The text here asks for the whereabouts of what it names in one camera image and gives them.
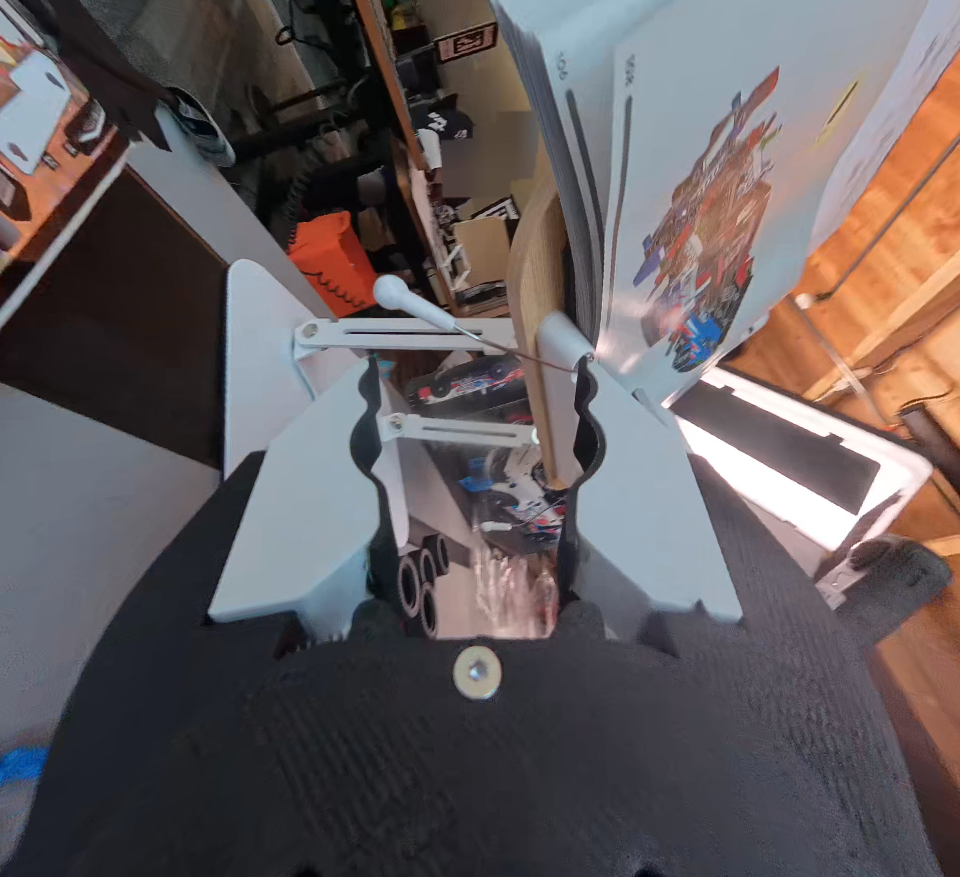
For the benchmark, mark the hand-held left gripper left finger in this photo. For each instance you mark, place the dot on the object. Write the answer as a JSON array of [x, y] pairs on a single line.
[[300, 517]]

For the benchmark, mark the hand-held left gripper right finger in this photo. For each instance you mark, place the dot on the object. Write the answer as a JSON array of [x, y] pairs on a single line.
[[652, 517]]

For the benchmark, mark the grey desk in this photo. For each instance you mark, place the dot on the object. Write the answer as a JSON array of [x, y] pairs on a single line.
[[75, 517]]

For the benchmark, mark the white studio light panel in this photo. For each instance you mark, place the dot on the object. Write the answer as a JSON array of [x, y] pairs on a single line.
[[750, 457]]

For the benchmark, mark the black rubber toy tyre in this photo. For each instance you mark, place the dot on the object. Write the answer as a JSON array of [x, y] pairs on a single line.
[[405, 584], [426, 563], [444, 553], [427, 613]]

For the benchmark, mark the clear plastic bag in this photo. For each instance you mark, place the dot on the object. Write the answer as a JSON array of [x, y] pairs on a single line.
[[510, 584]]

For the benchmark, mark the white book stand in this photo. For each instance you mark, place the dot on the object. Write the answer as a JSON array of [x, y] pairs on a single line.
[[255, 337]]

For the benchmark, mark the toy car set box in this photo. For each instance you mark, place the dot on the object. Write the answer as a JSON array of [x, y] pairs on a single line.
[[465, 374]]

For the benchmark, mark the orange bag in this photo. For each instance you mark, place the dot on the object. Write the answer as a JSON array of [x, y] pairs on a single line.
[[330, 254]]

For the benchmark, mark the open instruction booklet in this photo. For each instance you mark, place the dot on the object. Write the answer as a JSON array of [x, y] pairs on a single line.
[[712, 67]]

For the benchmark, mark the framed marker sign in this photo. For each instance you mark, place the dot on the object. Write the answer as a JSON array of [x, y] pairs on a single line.
[[466, 42]]

